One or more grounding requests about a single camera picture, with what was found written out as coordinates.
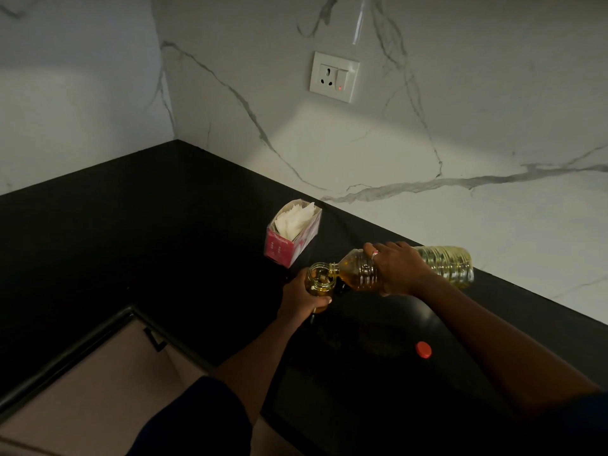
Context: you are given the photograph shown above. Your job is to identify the person's right hand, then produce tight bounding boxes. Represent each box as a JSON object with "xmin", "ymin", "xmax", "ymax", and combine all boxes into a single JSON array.
[{"xmin": 363, "ymin": 241, "xmax": 434, "ymax": 298}]

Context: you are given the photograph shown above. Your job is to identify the person's right forearm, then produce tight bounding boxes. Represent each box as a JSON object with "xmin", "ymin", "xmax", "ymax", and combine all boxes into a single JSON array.
[{"xmin": 415, "ymin": 277, "xmax": 602, "ymax": 414}]

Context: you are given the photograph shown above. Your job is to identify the large clear plastic oil bottle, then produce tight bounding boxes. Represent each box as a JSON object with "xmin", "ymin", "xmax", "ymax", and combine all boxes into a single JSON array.
[{"xmin": 328, "ymin": 245, "xmax": 475, "ymax": 291}]

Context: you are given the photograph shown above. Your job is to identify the blue right shirt sleeve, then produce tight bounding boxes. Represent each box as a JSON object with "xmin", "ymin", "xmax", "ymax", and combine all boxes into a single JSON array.
[{"xmin": 560, "ymin": 391, "xmax": 608, "ymax": 456}]

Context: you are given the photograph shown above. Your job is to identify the white tissues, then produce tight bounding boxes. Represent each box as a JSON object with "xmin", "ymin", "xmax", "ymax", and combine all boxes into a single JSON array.
[{"xmin": 274, "ymin": 201, "xmax": 317, "ymax": 242}]

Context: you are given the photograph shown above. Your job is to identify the small glass oil dispenser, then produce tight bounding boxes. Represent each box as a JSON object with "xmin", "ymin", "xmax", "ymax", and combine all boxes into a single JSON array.
[{"xmin": 305, "ymin": 262, "xmax": 339, "ymax": 314}]

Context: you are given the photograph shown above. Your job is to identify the beige lower cabinet front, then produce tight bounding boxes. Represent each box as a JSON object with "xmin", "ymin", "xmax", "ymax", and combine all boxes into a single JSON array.
[{"xmin": 0, "ymin": 306, "xmax": 303, "ymax": 456}]

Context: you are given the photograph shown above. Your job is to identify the person's left hand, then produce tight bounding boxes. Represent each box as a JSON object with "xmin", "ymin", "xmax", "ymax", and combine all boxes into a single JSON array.
[{"xmin": 277, "ymin": 268, "xmax": 333, "ymax": 326}]

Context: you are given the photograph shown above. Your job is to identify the white wall socket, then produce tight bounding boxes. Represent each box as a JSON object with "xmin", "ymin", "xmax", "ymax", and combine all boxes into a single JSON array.
[{"xmin": 309, "ymin": 51, "xmax": 361, "ymax": 104}]

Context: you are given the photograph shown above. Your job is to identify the pink tissue box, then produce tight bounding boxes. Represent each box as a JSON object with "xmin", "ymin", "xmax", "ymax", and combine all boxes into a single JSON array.
[{"xmin": 263, "ymin": 198, "xmax": 323, "ymax": 269}]

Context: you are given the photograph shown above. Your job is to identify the black countertop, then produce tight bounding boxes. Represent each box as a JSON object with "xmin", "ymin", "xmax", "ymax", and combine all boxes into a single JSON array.
[{"xmin": 0, "ymin": 139, "xmax": 608, "ymax": 456}]

